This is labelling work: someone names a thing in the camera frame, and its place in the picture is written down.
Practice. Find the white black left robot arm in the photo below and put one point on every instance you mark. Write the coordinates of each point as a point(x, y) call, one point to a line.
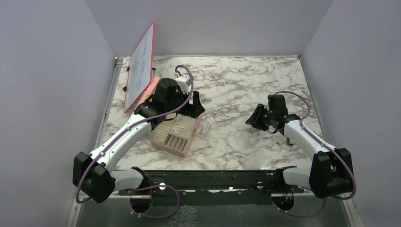
point(93, 173)

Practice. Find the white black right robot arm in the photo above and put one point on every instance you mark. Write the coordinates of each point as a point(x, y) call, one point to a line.
point(313, 150)

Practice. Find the crystal drop earring upper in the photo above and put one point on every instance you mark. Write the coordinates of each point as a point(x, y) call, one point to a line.
point(179, 129)

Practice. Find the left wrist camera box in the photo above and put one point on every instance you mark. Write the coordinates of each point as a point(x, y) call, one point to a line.
point(184, 82)

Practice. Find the pink jewelry box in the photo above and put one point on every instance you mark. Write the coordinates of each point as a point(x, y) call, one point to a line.
point(162, 135)

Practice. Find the pink framed whiteboard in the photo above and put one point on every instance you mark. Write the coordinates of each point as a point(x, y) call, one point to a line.
point(141, 64)

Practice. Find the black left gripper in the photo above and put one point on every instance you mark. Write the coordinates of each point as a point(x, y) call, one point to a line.
point(195, 109)

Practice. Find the black wire whiteboard stand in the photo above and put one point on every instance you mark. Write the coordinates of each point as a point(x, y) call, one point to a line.
point(128, 69)

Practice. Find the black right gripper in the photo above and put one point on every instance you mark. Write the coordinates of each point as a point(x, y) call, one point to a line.
point(254, 119)

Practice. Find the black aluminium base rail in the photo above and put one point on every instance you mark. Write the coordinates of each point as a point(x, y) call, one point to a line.
point(233, 187)

